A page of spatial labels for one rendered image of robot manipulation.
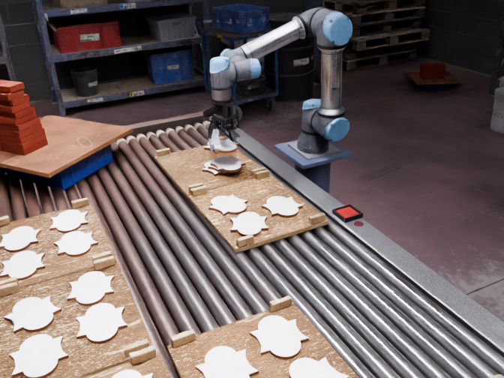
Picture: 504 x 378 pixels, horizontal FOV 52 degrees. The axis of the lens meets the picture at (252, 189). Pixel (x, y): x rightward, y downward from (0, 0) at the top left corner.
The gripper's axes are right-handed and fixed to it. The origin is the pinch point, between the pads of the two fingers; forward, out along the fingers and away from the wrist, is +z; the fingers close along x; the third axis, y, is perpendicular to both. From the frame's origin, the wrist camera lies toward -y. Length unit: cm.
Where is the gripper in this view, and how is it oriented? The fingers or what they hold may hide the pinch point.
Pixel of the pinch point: (222, 145)
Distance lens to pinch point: 208.9
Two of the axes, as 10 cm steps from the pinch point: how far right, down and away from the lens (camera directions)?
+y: 6.5, 3.3, -6.9
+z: 0.4, 8.8, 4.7
